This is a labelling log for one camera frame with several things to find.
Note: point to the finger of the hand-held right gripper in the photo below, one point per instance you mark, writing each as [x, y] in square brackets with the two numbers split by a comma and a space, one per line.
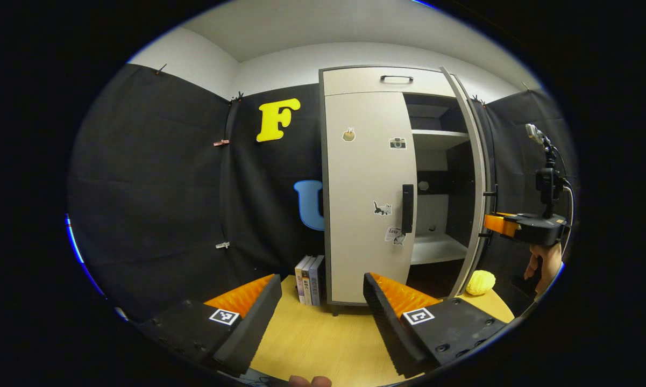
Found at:
[500, 224]

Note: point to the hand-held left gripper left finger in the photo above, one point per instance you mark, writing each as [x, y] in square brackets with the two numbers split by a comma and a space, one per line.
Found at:
[258, 317]

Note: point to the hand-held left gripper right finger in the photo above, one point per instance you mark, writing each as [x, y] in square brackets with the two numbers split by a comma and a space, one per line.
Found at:
[387, 328]

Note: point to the cabinet door with headphone sticker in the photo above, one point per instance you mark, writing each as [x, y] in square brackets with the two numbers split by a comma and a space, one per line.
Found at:
[476, 161]

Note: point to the double-door shoe cabinet body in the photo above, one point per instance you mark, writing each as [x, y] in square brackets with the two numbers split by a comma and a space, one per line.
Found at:
[435, 247]

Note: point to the cabinet door with camera sticker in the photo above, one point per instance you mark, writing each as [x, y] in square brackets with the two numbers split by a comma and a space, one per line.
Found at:
[360, 177]

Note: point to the light grey book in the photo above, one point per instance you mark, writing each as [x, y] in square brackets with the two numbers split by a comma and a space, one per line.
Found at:
[308, 282]

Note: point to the yellow bumpy toy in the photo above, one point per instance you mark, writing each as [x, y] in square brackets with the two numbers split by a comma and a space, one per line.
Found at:
[480, 282]

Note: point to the black backdrop cloth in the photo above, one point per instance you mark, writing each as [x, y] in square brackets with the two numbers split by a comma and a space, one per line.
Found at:
[150, 188]

